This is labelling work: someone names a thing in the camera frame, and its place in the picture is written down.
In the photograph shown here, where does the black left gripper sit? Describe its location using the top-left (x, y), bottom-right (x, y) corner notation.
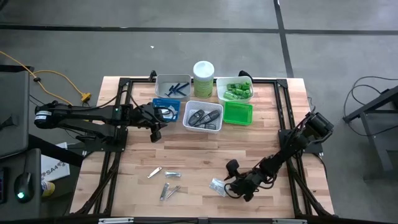
top-left (124, 104), bottom-right (170, 144)

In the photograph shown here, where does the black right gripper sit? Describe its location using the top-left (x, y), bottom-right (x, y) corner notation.
top-left (223, 159), bottom-right (274, 202)

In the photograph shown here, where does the blue perforated plastic basket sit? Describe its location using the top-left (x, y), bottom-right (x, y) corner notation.
top-left (151, 98), bottom-right (182, 123)

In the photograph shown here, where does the white plastic bin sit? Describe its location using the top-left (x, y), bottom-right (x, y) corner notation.
top-left (216, 76), bottom-right (255, 105)
top-left (154, 73), bottom-right (192, 102)

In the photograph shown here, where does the white perforated plastic basket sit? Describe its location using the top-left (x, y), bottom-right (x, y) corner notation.
top-left (182, 100), bottom-right (224, 134)

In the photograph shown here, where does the green white disinfecting wipes canister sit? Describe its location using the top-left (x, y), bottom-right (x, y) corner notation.
top-left (192, 60), bottom-right (215, 100)

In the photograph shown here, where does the green perforated plastic basket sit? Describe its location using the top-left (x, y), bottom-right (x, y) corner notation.
top-left (223, 101), bottom-right (254, 126)

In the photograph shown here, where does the black desk leg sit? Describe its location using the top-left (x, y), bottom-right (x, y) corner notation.
top-left (27, 133), bottom-right (85, 167)

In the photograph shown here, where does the white printed paper sheet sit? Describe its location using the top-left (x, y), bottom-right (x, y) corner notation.
top-left (40, 142), bottom-right (71, 182)

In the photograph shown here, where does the yellow white cup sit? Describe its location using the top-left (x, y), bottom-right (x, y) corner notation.
top-left (41, 180), bottom-right (56, 197)

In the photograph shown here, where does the black equipment stand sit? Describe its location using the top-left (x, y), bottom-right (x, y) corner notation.
top-left (341, 85), bottom-right (398, 181)

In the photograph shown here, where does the grey desk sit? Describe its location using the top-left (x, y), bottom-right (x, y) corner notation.
top-left (0, 65), bottom-right (30, 159)
top-left (0, 148), bottom-right (43, 222)

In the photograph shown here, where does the black computer mouse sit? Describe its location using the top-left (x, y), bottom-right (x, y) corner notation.
top-left (14, 172), bottom-right (34, 203)

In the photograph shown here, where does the black keyboard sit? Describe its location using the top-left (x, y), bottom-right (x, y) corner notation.
top-left (0, 167), bottom-right (9, 205)

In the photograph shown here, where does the silver bracket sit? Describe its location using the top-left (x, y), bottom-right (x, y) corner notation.
top-left (98, 217), bottom-right (134, 224)
top-left (272, 218), bottom-right (307, 224)

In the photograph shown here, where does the yellow extension cable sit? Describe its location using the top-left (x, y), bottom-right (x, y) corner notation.
top-left (0, 51), bottom-right (93, 103)

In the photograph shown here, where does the black floor cable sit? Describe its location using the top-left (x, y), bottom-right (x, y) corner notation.
top-left (341, 76), bottom-right (398, 156)

